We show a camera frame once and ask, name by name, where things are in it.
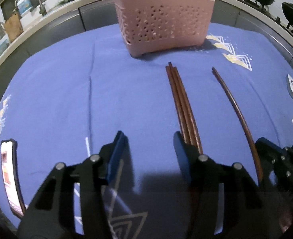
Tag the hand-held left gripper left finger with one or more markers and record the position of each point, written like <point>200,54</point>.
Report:
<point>115,154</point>

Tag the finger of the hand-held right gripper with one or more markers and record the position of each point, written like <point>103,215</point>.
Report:
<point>268,151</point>

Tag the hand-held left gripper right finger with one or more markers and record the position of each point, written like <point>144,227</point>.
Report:
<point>181,151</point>

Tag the dark brown single chopstick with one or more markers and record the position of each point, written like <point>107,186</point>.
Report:
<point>238,112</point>

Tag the pink perforated plastic basket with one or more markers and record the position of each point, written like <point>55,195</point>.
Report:
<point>161,25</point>

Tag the smartphone with dark case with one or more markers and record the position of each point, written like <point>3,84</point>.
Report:
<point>9,179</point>

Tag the gas stove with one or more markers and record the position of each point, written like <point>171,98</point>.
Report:
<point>273,12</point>

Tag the kitchen counter with grey cabinets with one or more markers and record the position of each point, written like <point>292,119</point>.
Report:
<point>61,25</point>

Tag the wooden cutting board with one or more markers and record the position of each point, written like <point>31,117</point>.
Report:
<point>13,27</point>

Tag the white jug with blue label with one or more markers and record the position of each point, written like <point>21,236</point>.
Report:
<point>23,5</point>

